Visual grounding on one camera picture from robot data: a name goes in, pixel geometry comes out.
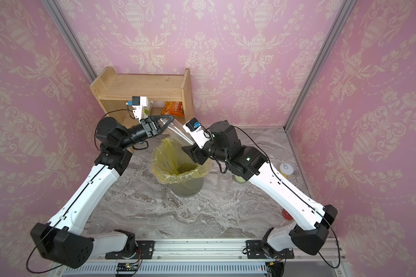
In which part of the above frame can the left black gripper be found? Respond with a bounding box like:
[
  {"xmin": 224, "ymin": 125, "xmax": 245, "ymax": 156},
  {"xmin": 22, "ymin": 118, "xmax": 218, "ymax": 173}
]
[{"xmin": 118, "ymin": 118, "xmax": 175, "ymax": 152}]

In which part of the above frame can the white lid glass jar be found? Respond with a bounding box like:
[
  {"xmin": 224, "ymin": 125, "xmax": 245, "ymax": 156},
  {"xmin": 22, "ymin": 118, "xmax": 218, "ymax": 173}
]
[{"xmin": 164, "ymin": 119, "xmax": 195, "ymax": 146}]

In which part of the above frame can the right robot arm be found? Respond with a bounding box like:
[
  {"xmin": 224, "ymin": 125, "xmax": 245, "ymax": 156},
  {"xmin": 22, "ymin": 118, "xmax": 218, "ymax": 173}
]
[{"xmin": 182, "ymin": 118, "xmax": 337, "ymax": 257}]

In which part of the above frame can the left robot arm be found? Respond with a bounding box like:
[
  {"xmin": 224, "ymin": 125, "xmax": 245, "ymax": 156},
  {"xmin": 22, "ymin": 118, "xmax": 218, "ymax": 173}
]
[{"xmin": 30, "ymin": 115, "xmax": 174, "ymax": 268}]

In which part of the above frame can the green mung beans pile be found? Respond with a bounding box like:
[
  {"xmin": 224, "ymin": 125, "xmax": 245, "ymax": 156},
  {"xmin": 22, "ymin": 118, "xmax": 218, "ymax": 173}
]
[{"xmin": 177, "ymin": 163, "xmax": 198, "ymax": 174}]

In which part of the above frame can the orange snack bag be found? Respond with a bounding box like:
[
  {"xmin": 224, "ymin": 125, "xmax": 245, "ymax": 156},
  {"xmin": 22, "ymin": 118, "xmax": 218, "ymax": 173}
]
[{"xmin": 161, "ymin": 102, "xmax": 184, "ymax": 117}]

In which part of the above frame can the green white juice carton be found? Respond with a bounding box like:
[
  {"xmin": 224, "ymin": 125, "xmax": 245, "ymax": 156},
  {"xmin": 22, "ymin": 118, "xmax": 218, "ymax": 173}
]
[{"xmin": 144, "ymin": 102, "xmax": 153, "ymax": 118}]

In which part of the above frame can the yellow plastic bin liner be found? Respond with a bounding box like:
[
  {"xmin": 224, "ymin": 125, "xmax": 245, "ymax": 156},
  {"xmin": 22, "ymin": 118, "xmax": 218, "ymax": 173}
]
[{"xmin": 151, "ymin": 137, "xmax": 211, "ymax": 185}]

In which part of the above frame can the grey mesh trash bin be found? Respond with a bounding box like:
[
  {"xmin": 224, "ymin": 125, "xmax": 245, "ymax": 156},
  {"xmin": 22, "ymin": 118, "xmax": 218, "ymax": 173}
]
[{"xmin": 167, "ymin": 178, "xmax": 203, "ymax": 197}]

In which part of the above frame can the wooden two-tier shelf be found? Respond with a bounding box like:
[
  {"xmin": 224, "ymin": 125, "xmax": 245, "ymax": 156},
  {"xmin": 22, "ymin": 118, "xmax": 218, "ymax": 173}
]
[{"xmin": 90, "ymin": 66, "xmax": 195, "ymax": 128}]

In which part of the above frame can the white lid yellow jar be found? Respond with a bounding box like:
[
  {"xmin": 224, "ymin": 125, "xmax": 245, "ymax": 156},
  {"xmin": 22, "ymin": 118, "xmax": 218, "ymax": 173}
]
[{"xmin": 279, "ymin": 163, "xmax": 295, "ymax": 179}]

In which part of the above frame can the red can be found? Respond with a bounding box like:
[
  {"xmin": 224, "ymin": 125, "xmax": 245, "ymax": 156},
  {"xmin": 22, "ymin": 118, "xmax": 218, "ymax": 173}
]
[{"xmin": 282, "ymin": 209, "xmax": 294, "ymax": 221}]

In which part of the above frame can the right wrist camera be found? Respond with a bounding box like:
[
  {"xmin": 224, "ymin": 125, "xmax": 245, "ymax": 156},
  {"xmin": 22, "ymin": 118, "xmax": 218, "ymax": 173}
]
[{"xmin": 183, "ymin": 118, "xmax": 211, "ymax": 149}]

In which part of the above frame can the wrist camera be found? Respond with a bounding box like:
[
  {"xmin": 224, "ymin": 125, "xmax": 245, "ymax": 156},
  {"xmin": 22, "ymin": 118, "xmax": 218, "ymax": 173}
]
[
  {"xmin": 126, "ymin": 96, "xmax": 150, "ymax": 121},
  {"xmin": 183, "ymin": 118, "xmax": 211, "ymax": 149}
]

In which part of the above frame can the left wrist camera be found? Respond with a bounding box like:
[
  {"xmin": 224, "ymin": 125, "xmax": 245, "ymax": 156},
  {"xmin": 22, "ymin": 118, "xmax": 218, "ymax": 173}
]
[{"xmin": 126, "ymin": 96, "xmax": 150, "ymax": 121}]

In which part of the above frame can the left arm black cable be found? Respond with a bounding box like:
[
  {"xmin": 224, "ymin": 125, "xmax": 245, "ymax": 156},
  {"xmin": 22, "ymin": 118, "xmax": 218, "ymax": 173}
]
[{"xmin": 94, "ymin": 108, "xmax": 150, "ymax": 151}]

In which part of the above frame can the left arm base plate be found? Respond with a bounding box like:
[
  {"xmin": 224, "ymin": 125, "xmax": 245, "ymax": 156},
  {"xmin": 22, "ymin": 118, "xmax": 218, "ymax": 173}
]
[{"xmin": 105, "ymin": 240, "xmax": 156, "ymax": 260}]

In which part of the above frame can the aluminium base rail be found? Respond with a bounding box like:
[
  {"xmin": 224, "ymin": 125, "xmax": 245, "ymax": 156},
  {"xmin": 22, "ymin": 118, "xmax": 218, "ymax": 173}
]
[{"xmin": 51, "ymin": 238, "xmax": 352, "ymax": 277}]

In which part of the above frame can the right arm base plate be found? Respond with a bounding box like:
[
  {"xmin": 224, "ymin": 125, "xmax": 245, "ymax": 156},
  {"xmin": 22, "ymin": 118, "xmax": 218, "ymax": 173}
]
[{"xmin": 242, "ymin": 240, "xmax": 295, "ymax": 260}]

